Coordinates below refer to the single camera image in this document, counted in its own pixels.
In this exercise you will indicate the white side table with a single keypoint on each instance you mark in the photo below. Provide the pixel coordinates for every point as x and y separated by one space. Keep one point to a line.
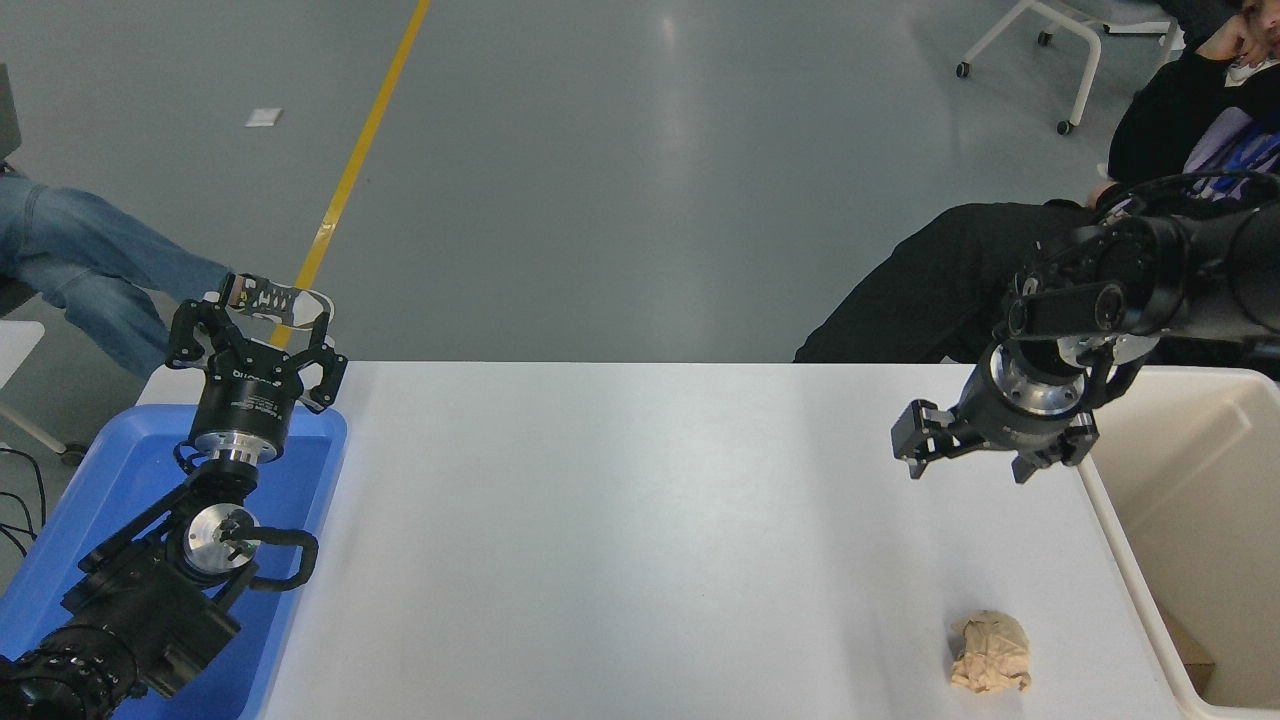
18 345

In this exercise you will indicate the person's hand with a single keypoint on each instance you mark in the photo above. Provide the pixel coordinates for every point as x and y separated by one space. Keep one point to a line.
1242 35

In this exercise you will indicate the brown cardboard piece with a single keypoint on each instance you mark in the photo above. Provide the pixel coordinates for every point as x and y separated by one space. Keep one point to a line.
1192 655

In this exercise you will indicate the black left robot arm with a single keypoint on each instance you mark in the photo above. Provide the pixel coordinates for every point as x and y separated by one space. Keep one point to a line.
140 605

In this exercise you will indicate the white wheeled chair frame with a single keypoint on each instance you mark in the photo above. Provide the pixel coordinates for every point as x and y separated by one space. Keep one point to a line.
1085 40

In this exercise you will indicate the blue plastic tray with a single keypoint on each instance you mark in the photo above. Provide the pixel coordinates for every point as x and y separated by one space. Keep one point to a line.
130 470

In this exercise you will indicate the tan paper ball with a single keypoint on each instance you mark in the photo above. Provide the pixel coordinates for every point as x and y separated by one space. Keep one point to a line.
992 652

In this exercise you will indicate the large pale plastic bin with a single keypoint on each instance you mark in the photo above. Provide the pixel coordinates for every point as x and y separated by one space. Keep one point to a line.
1180 520

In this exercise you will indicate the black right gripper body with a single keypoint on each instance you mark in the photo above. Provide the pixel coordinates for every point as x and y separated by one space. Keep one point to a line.
1010 425

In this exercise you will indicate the white paper scrap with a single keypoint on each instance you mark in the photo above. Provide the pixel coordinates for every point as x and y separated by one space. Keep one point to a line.
263 117

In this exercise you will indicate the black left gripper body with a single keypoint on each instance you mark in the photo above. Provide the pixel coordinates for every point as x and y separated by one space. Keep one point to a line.
250 400

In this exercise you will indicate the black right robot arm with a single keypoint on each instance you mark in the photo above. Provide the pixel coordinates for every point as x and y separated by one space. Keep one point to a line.
1180 280

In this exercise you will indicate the person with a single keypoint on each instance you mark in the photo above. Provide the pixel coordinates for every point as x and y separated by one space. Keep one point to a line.
1200 7
940 280
90 260

